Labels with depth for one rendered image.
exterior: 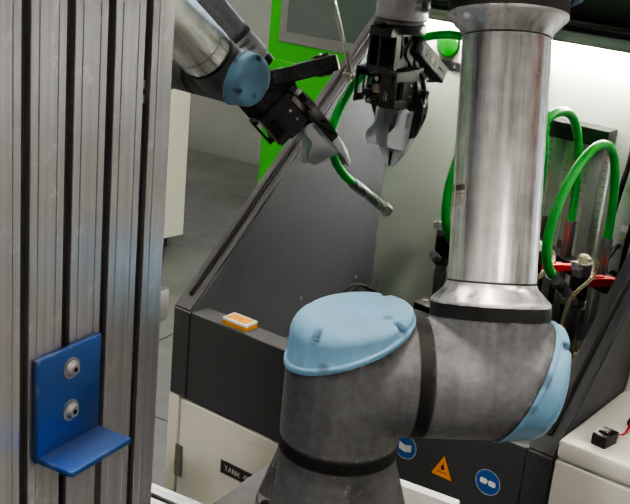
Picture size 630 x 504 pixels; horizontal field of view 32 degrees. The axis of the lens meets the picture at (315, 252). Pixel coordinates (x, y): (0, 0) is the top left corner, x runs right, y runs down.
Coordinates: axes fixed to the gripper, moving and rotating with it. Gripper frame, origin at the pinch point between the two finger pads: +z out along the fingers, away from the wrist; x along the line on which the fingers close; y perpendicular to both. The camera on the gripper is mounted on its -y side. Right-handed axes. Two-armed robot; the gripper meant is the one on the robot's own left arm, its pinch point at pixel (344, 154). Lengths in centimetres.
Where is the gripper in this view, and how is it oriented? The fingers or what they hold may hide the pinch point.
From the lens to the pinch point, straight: 172.8
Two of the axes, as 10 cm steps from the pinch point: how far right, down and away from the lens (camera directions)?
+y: -7.1, 6.9, -1.4
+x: 3.0, 1.1, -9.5
